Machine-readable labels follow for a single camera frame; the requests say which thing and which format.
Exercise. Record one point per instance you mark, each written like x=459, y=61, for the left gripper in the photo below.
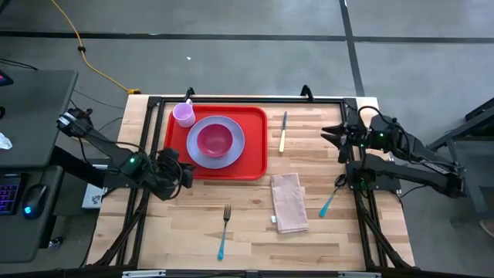
x=168, y=173

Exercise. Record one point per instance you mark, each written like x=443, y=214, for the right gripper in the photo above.
x=357, y=133

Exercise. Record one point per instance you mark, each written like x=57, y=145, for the lavender plastic plate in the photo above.
x=193, y=150

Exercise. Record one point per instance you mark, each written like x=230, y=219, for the dark pink plastic bowl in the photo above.
x=215, y=141

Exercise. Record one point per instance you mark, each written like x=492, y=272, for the pink plastic mug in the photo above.
x=184, y=114

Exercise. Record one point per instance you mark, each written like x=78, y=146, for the beige cloth napkin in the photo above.
x=289, y=202

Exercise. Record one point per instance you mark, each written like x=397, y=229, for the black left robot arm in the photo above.
x=104, y=144

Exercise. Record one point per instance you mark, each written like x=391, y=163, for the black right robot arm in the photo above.
x=417, y=150

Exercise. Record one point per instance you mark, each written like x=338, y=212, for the red plastic tray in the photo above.
x=252, y=162

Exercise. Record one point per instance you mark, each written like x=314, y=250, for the black arched clamp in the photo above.
x=306, y=92
x=189, y=93

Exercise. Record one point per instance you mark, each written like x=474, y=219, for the white printed box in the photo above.
x=93, y=197

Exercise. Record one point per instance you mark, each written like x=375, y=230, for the grey metal cart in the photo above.
x=471, y=162

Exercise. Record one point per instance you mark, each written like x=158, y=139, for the black computer mouse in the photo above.
x=34, y=201

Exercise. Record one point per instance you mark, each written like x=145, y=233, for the black office desk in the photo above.
x=34, y=116

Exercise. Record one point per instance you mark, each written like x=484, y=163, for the backlit black keyboard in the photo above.
x=8, y=195

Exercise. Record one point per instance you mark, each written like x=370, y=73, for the white crumpled tissue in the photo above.
x=4, y=142

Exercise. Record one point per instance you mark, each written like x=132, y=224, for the black aluminium table frame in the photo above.
x=251, y=101

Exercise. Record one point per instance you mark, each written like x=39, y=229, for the silver metal bracket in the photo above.
x=359, y=274
x=143, y=273

